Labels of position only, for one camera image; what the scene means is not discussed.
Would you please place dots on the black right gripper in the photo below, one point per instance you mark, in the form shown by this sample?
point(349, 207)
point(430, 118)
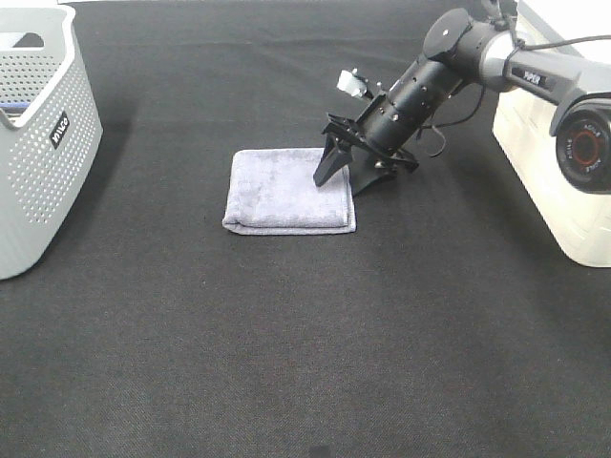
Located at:
point(381, 130)

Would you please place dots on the lavender towel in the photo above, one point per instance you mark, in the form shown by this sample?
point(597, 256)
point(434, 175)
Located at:
point(272, 193)

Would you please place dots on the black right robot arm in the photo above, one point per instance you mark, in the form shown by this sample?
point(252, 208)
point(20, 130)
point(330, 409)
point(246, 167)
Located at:
point(458, 51)

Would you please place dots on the black table mat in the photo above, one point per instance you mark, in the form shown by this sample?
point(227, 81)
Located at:
point(450, 324)

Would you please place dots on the white storage box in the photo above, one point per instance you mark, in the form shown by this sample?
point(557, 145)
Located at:
point(579, 222)

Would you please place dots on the grey perforated plastic basket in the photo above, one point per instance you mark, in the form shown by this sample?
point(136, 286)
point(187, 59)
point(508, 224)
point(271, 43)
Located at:
point(47, 151)

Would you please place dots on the blue towel in basket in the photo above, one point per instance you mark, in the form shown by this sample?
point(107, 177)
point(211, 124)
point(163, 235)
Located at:
point(14, 108)

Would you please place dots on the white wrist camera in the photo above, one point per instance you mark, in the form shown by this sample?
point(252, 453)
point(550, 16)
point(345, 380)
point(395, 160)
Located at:
point(353, 84)

